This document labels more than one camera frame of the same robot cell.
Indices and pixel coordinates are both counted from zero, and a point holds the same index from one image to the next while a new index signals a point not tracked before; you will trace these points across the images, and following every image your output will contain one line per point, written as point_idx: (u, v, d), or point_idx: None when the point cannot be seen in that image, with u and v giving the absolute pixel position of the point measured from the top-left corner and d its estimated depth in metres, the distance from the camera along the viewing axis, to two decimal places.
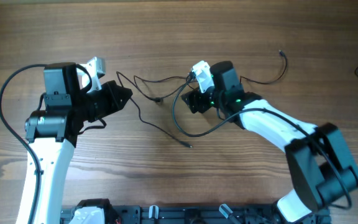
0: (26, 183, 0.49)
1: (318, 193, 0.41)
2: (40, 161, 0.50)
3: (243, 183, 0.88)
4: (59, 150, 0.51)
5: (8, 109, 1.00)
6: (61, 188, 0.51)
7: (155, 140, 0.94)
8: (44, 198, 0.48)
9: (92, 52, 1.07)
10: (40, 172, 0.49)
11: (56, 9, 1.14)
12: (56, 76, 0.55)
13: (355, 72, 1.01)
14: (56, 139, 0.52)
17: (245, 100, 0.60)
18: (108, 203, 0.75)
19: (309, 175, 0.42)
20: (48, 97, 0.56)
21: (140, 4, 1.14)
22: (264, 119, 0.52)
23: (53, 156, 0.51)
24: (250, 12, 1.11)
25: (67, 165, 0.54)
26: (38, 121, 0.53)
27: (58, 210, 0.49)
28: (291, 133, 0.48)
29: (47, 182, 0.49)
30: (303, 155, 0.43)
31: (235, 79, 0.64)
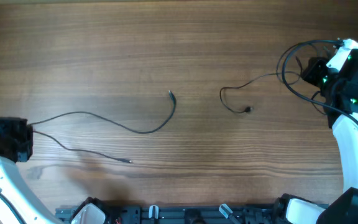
0: None
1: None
2: None
3: (243, 183, 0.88)
4: (0, 165, 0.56)
5: (9, 109, 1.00)
6: (28, 189, 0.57)
7: (155, 140, 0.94)
8: (19, 202, 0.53)
9: (92, 52, 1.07)
10: None
11: (55, 9, 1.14)
12: None
13: None
14: None
17: (357, 106, 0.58)
18: (93, 199, 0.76)
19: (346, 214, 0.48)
20: None
21: (140, 4, 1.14)
22: None
23: None
24: (250, 11, 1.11)
25: (17, 174, 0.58)
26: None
27: (38, 203, 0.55)
28: None
29: (9, 193, 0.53)
30: None
31: None
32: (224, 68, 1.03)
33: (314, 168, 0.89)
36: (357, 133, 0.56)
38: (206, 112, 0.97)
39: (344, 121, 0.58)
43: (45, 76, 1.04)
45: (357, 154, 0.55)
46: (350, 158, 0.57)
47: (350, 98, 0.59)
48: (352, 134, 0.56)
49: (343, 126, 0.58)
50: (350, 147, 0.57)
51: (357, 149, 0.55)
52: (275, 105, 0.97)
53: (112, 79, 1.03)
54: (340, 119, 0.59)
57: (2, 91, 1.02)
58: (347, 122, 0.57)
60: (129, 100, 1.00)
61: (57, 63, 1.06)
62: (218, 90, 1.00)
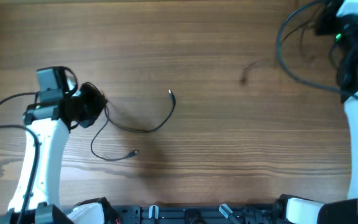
0: (27, 155, 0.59)
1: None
2: (38, 136, 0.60)
3: (243, 183, 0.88)
4: (55, 126, 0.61)
5: (9, 109, 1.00)
6: (57, 158, 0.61)
7: (155, 140, 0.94)
8: (43, 162, 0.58)
9: (92, 52, 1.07)
10: (38, 143, 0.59)
11: (56, 9, 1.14)
12: (49, 76, 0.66)
13: None
14: (51, 118, 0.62)
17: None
18: (105, 201, 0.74)
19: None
20: (43, 93, 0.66)
21: (140, 4, 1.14)
22: None
23: (50, 130, 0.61)
24: (250, 11, 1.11)
25: (60, 142, 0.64)
26: (32, 111, 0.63)
27: (54, 175, 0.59)
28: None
29: (45, 151, 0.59)
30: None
31: None
32: (224, 68, 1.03)
33: (314, 168, 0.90)
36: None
38: (206, 112, 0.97)
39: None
43: None
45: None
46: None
47: None
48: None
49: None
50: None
51: None
52: (275, 105, 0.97)
53: (113, 79, 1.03)
54: (355, 104, 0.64)
57: (2, 91, 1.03)
58: None
60: (129, 101, 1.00)
61: (57, 63, 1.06)
62: (218, 90, 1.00)
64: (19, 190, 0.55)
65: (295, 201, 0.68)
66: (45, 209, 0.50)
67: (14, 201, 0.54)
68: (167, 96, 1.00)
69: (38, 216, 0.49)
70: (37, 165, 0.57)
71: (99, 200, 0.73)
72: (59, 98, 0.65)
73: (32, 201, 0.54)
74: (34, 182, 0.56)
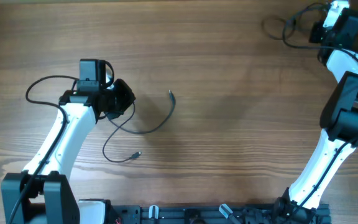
0: (53, 129, 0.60)
1: (338, 112, 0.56)
2: (68, 116, 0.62)
3: (243, 183, 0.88)
4: (86, 111, 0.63)
5: (9, 109, 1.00)
6: (78, 141, 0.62)
7: (155, 140, 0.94)
8: (65, 139, 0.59)
9: (92, 52, 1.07)
10: (66, 121, 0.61)
11: (56, 9, 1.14)
12: (89, 66, 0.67)
13: None
14: (84, 104, 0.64)
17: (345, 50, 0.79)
18: (108, 204, 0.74)
19: (344, 100, 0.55)
20: (80, 82, 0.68)
21: (140, 4, 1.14)
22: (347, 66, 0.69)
23: (79, 112, 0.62)
24: (250, 12, 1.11)
25: (84, 128, 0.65)
26: (69, 96, 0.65)
27: (71, 153, 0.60)
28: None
29: (71, 129, 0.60)
30: (352, 83, 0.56)
31: (354, 28, 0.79)
32: (224, 68, 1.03)
33: None
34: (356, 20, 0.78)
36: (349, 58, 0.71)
38: (206, 112, 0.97)
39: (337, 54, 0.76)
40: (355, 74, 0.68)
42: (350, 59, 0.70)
43: (45, 76, 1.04)
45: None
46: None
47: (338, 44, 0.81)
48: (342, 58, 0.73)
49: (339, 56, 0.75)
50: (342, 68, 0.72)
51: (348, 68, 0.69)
52: (274, 105, 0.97)
53: None
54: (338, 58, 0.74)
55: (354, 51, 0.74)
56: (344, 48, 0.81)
57: (2, 91, 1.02)
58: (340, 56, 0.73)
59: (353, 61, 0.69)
60: None
61: (57, 63, 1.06)
62: (218, 91, 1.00)
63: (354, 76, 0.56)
64: (36, 156, 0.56)
65: (293, 184, 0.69)
66: (55, 178, 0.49)
67: (29, 165, 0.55)
68: (167, 96, 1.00)
69: (47, 184, 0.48)
70: (60, 139, 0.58)
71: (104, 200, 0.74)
72: (96, 89, 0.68)
73: (45, 169, 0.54)
74: (53, 152, 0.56)
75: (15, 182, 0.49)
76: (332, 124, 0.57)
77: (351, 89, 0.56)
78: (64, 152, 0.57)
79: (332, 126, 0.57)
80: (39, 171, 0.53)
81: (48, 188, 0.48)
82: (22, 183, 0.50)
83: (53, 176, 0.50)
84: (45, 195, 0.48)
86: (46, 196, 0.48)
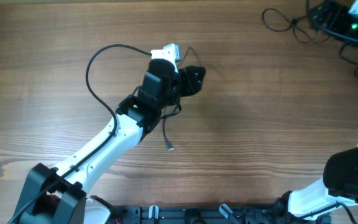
0: (99, 136, 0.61)
1: (347, 182, 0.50)
2: (118, 128, 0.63)
3: (243, 183, 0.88)
4: (136, 130, 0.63)
5: (9, 109, 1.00)
6: (114, 158, 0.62)
7: (155, 140, 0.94)
8: (105, 152, 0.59)
9: (92, 52, 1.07)
10: (114, 134, 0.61)
11: (56, 9, 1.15)
12: (153, 83, 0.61)
13: (354, 73, 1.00)
14: (137, 124, 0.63)
17: None
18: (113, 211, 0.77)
19: (355, 175, 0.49)
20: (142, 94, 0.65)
21: (140, 4, 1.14)
22: None
23: (128, 130, 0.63)
24: (250, 12, 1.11)
25: (125, 147, 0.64)
26: (128, 109, 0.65)
27: (102, 168, 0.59)
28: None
29: (113, 144, 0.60)
30: None
31: None
32: (224, 68, 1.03)
33: (314, 168, 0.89)
34: None
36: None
38: (206, 112, 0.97)
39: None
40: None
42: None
43: (44, 76, 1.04)
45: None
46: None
47: None
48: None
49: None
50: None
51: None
52: (274, 106, 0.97)
53: (113, 79, 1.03)
54: None
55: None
56: None
57: (2, 91, 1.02)
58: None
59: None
60: None
61: (57, 63, 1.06)
62: (218, 91, 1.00)
63: None
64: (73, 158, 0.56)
65: (296, 193, 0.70)
66: (78, 193, 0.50)
67: (61, 163, 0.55)
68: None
69: (67, 196, 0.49)
70: (100, 150, 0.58)
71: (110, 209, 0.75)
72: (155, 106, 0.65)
73: (73, 176, 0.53)
74: (87, 162, 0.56)
75: (41, 178, 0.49)
76: (334, 187, 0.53)
77: None
78: (97, 166, 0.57)
79: (333, 188, 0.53)
80: (67, 175, 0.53)
81: (67, 200, 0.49)
82: (46, 182, 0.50)
83: (76, 189, 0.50)
84: (60, 202, 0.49)
86: (62, 206, 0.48)
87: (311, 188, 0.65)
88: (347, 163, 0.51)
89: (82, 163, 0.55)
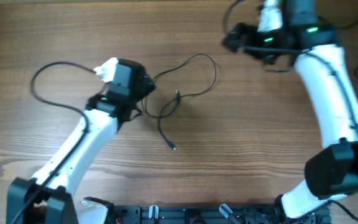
0: (73, 135, 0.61)
1: (330, 185, 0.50)
2: (90, 124, 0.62)
3: (243, 183, 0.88)
4: (109, 123, 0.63)
5: (9, 109, 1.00)
6: (91, 153, 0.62)
7: (155, 140, 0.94)
8: (81, 150, 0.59)
9: (92, 52, 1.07)
10: (87, 130, 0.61)
11: (55, 9, 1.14)
12: (123, 71, 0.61)
13: (354, 73, 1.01)
14: (109, 114, 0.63)
17: (321, 33, 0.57)
18: (111, 208, 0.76)
19: (334, 177, 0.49)
20: (114, 84, 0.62)
21: (140, 4, 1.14)
22: (329, 84, 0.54)
23: (101, 124, 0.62)
24: (250, 11, 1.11)
25: (102, 139, 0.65)
26: (99, 102, 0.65)
27: (82, 167, 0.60)
28: (327, 80, 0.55)
29: (89, 140, 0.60)
30: (344, 160, 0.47)
31: (308, 4, 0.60)
32: (224, 68, 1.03)
33: None
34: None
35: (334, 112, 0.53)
36: (323, 70, 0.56)
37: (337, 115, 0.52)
38: (206, 112, 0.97)
39: (307, 62, 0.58)
40: (327, 99, 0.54)
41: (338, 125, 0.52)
42: (326, 78, 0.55)
43: (44, 76, 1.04)
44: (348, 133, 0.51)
45: (329, 103, 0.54)
46: (327, 114, 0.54)
47: (309, 27, 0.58)
48: (317, 72, 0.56)
49: (310, 70, 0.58)
50: (314, 86, 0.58)
51: (326, 89, 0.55)
52: (274, 105, 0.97)
53: None
54: (306, 61, 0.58)
55: (335, 43, 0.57)
56: (322, 30, 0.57)
57: (2, 91, 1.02)
58: (313, 66, 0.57)
59: (331, 81, 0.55)
60: None
61: (57, 63, 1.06)
62: (218, 91, 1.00)
63: (340, 152, 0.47)
64: (50, 165, 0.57)
65: (291, 194, 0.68)
66: (61, 196, 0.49)
67: (40, 173, 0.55)
68: (174, 95, 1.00)
69: (51, 200, 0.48)
70: (76, 149, 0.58)
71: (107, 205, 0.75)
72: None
73: (54, 182, 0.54)
74: (65, 164, 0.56)
75: (22, 190, 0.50)
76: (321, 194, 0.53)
77: (344, 166, 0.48)
78: (76, 166, 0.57)
79: (321, 194, 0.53)
80: (48, 182, 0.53)
81: (52, 204, 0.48)
82: (27, 193, 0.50)
83: (58, 193, 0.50)
84: (46, 210, 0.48)
86: (49, 212, 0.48)
87: (298, 188, 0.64)
88: (322, 168, 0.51)
89: (59, 168, 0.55)
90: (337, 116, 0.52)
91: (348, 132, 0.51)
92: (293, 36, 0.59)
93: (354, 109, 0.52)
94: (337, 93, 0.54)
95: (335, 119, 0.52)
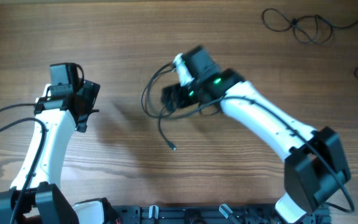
0: (34, 139, 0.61)
1: (314, 198, 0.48)
2: (45, 124, 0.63)
3: (243, 183, 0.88)
4: (63, 115, 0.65)
5: (9, 109, 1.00)
6: (61, 149, 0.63)
7: (155, 140, 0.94)
8: (48, 147, 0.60)
9: (92, 51, 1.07)
10: (45, 129, 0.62)
11: (56, 9, 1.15)
12: (59, 71, 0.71)
13: (354, 73, 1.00)
14: (60, 109, 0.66)
17: (222, 81, 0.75)
18: (105, 202, 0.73)
19: (311, 188, 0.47)
20: (54, 88, 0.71)
21: (140, 4, 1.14)
22: (257, 112, 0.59)
23: (57, 119, 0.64)
24: (250, 12, 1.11)
25: (65, 135, 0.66)
26: (43, 103, 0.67)
27: (57, 162, 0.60)
28: (253, 110, 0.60)
29: (52, 137, 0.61)
30: (306, 167, 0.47)
31: (206, 59, 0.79)
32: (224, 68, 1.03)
33: None
34: (200, 53, 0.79)
35: (275, 134, 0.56)
36: (244, 105, 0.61)
37: (275, 131, 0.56)
38: (206, 112, 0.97)
39: (232, 106, 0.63)
40: (262, 125, 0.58)
41: (281, 139, 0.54)
42: (253, 108, 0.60)
43: (44, 76, 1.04)
44: (294, 141, 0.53)
45: (264, 129, 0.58)
46: (270, 137, 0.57)
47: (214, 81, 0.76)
48: (241, 109, 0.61)
49: (237, 111, 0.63)
50: (249, 121, 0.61)
51: (258, 120, 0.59)
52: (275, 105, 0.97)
53: (113, 79, 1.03)
54: (228, 105, 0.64)
55: (241, 79, 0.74)
56: (225, 78, 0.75)
57: (2, 91, 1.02)
58: (240, 107, 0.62)
59: (255, 108, 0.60)
60: (128, 100, 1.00)
61: (57, 63, 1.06)
62: None
63: (299, 162, 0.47)
64: (23, 170, 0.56)
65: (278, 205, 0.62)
66: (46, 188, 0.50)
67: (17, 181, 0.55)
68: None
69: (38, 195, 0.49)
70: (43, 147, 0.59)
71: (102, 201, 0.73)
72: (69, 92, 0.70)
73: (33, 182, 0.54)
74: (38, 163, 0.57)
75: (6, 198, 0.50)
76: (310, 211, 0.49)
77: (311, 172, 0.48)
78: (50, 162, 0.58)
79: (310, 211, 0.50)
80: (28, 185, 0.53)
81: (40, 197, 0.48)
82: (12, 200, 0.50)
83: (42, 186, 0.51)
84: (38, 207, 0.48)
86: (41, 208, 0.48)
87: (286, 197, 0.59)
88: (296, 187, 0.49)
89: (33, 168, 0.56)
90: (276, 132, 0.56)
91: (293, 140, 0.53)
92: (208, 90, 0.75)
93: (286, 120, 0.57)
94: (266, 115, 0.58)
95: (275, 135, 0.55)
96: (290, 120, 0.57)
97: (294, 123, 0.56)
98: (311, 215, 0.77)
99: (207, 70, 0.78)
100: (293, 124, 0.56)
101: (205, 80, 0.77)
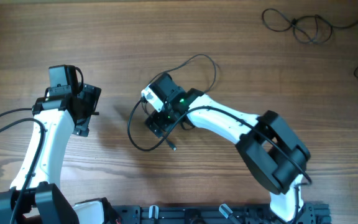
0: (33, 139, 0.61)
1: (275, 177, 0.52)
2: (43, 124, 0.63)
3: (243, 183, 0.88)
4: (62, 116, 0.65)
5: (8, 109, 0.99)
6: (60, 148, 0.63)
7: (155, 140, 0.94)
8: (47, 147, 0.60)
9: (92, 51, 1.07)
10: (44, 129, 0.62)
11: (56, 9, 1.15)
12: (58, 72, 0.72)
13: (354, 73, 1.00)
14: (59, 109, 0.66)
17: (186, 99, 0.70)
18: (105, 201, 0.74)
19: (266, 167, 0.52)
20: (52, 89, 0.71)
21: (140, 4, 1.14)
22: (213, 116, 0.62)
23: (56, 119, 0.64)
24: (250, 12, 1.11)
25: (64, 135, 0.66)
26: (41, 103, 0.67)
27: (56, 162, 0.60)
28: (210, 114, 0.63)
29: (51, 137, 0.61)
30: (254, 149, 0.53)
31: (171, 84, 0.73)
32: (224, 68, 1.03)
33: (316, 168, 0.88)
34: (163, 80, 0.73)
35: (230, 130, 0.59)
36: (203, 112, 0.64)
37: (229, 126, 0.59)
38: None
39: (192, 115, 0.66)
40: (218, 124, 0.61)
41: (234, 133, 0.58)
42: (209, 112, 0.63)
43: (44, 76, 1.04)
44: (244, 129, 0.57)
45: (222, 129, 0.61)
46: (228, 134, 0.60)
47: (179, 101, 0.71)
48: (201, 117, 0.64)
49: (199, 119, 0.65)
50: (209, 125, 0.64)
51: (215, 122, 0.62)
52: (275, 105, 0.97)
53: (113, 79, 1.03)
54: (191, 116, 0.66)
55: (200, 93, 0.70)
56: (187, 96, 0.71)
57: (2, 91, 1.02)
58: (201, 116, 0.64)
59: (212, 112, 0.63)
60: (128, 100, 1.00)
61: (57, 63, 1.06)
62: (219, 90, 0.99)
63: (247, 144, 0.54)
64: (22, 170, 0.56)
65: (273, 204, 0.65)
66: (46, 188, 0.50)
67: (17, 181, 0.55)
68: None
69: (38, 195, 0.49)
70: (42, 147, 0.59)
71: (103, 201, 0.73)
72: (68, 93, 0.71)
73: (33, 182, 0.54)
74: (36, 163, 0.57)
75: (6, 198, 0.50)
76: (279, 193, 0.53)
77: (261, 152, 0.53)
78: (50, 162, 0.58)
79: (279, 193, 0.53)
80: (28, 185, 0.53)
81: (40, 197, 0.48)
82: (12, 200, 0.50)
83: (42, 186, 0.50)
84: (38, 207, 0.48)
86: (40, 208, 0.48)
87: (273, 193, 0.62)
88: (256, 170, 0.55)
89: (33, 168, 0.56)
90: (229, 127, 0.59)
91: (242, 129, 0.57)
92: (179, 111, 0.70)
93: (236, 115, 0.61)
94: (220, 116, 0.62)
95: (229, 130, 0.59)
96: (240, 114, 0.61)
97: (243, 115, 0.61)
98: (311, 214, 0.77)
99: (173, 92, 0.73)
100: (243, 117, 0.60)
101: (173, 102, 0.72)
